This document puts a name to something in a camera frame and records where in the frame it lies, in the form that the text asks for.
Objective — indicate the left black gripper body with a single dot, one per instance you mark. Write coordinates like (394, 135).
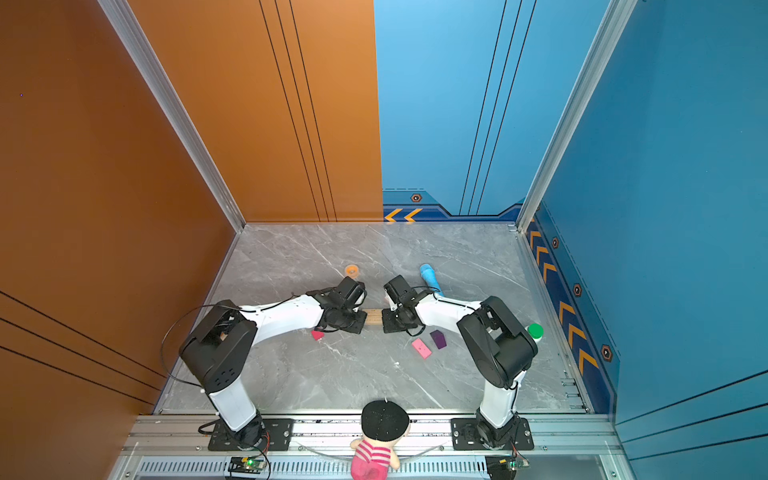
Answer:
(353, 321)

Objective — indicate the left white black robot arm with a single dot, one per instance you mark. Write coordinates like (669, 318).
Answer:
(216, 350)

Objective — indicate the left green circuit board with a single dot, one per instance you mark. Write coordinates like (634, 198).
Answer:
(249, 467)

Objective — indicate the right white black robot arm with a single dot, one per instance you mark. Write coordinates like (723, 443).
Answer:
(501, 347)

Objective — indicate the orange tape roll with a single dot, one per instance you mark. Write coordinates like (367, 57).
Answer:
(352, 271)

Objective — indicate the pink wood block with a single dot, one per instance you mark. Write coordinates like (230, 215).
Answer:
(421, 348)

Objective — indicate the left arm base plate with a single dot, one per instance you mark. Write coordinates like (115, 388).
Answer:
(276, 433)

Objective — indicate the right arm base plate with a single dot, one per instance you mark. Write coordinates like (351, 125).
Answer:
(468, 433)

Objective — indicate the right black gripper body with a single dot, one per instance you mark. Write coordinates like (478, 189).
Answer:
(393, 321)

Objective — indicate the blue toy microphone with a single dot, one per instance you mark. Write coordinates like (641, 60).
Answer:
(428, 275)

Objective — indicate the white bottle green cap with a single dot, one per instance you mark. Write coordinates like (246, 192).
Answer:
(536, 332)

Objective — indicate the natural wood block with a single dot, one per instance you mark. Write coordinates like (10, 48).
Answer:
(374, 317)

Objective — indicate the doll with black hat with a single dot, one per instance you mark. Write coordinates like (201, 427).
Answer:
(384, 423)

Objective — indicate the purple wood block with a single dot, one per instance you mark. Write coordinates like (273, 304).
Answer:
(439, 339)

